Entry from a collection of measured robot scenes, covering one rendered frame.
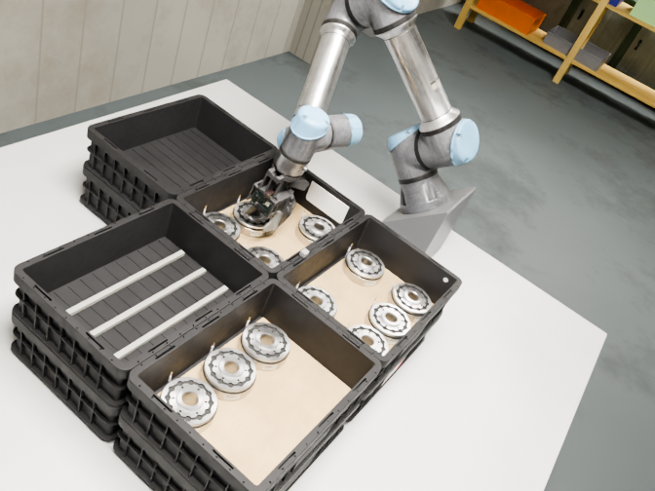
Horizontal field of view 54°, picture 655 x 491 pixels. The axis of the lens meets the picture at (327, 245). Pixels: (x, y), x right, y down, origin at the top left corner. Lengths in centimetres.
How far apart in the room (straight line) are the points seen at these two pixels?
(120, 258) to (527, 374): 110
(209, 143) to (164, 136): 13
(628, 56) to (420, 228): 551
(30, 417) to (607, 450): 229
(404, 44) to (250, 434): 100
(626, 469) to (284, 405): 196
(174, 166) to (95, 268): 45
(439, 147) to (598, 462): 163
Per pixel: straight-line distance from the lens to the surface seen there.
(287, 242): 163
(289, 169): 144
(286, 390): 131
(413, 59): 170
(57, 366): 132
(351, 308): 153
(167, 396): 121
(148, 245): 151
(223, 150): 188
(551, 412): 182
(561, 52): 655
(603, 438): 304
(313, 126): 137
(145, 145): 182
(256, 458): 121
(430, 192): 186
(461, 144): 173
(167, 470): 120
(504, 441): 167
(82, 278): 141
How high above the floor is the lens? 184
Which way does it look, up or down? 37 degrees down
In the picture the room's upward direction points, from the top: 24 degrees clockwise
